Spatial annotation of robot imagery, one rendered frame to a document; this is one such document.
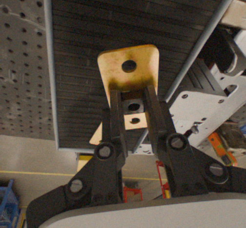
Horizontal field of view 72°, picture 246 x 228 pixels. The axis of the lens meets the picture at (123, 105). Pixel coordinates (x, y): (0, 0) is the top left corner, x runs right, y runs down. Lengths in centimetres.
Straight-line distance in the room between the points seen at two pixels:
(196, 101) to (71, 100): 22
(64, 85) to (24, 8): 51
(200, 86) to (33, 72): 67
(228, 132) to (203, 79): 42
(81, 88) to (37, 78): 64
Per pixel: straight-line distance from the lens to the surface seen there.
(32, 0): 67
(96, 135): 27
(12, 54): 80
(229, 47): 34
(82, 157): 36
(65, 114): 24
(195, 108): 35
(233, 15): 29
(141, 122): 16
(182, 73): 19
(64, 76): 19
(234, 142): 73
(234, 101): 58
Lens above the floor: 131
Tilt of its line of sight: 42 degrees down
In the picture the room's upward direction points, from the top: 175 degrees clockwise
